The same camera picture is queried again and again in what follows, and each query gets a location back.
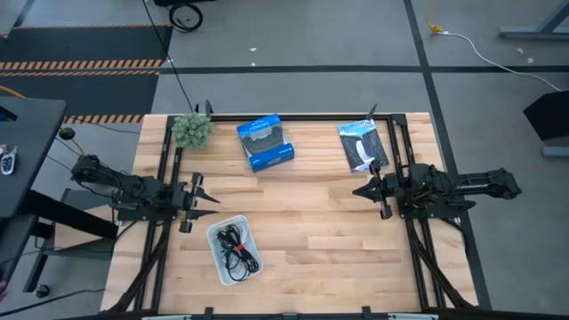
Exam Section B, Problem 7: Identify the small green plant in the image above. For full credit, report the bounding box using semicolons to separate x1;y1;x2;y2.
171;112;215;151

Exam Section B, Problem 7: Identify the white key fob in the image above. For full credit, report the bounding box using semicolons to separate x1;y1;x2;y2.
0;145;19;176

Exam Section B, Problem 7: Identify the white plastic bin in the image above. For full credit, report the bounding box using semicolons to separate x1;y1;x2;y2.
205;214;264;287

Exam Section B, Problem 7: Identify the long black floor cable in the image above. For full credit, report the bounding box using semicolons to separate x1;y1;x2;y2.
140;0;197;114

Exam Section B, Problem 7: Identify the white floor cable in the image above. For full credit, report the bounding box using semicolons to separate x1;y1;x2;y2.
437;29;565;93

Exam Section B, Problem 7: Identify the black cable coil on floor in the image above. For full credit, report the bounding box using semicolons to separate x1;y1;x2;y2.
168;1;204;34

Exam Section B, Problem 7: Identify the blue product box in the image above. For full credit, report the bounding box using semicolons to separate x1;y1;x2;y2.
236;113;296;174

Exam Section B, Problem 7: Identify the black angular stand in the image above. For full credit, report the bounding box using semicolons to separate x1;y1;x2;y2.
522;89;569;142

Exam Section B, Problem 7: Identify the black desk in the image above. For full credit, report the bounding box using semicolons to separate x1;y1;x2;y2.
0;96;119;295

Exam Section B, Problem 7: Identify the black mat with hazard stripes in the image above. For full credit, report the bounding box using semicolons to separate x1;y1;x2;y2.
0;23;174;75
0;69;162;125

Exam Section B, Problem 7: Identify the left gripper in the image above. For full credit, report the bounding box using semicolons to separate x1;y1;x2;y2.
170;172;222;234

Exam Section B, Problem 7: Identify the light grey bracket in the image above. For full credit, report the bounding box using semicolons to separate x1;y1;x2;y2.
140;313;193;320
388;312;440;320

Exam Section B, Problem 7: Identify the black aluminium table frame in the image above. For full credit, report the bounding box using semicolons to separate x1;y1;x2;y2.
105;99;480;320

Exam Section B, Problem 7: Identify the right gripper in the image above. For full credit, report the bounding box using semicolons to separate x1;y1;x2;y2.
352;159;406;220

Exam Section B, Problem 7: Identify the yellow cable with plug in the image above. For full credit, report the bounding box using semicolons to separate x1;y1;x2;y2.
425;0;445;35

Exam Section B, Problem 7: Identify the black cable with red tie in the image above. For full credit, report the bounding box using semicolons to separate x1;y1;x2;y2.
220;229;261;283

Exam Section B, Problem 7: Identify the grey metal table leg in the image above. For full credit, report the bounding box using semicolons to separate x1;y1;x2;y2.
497;0;569;42

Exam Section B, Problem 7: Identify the black USB-C cable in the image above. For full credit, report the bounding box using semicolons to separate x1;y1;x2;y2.
215;223;251;268

